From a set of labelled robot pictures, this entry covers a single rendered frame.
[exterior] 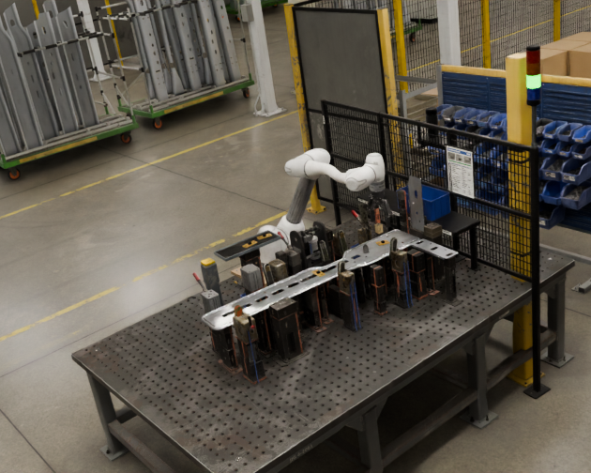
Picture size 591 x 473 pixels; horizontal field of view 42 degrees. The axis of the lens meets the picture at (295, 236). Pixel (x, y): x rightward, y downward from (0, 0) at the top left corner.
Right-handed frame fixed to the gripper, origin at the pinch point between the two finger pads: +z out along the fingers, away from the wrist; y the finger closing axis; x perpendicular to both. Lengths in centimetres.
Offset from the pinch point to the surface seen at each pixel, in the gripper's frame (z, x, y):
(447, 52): 1, 333, -284
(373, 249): 14.3, -7.2, 0.5
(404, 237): 14.2, 14.2, 3.2
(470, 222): 11, 48, 23
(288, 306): 12, -81, 21
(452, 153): -26, 54, 5
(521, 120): -53, 59, 52
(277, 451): 45, -128, 75
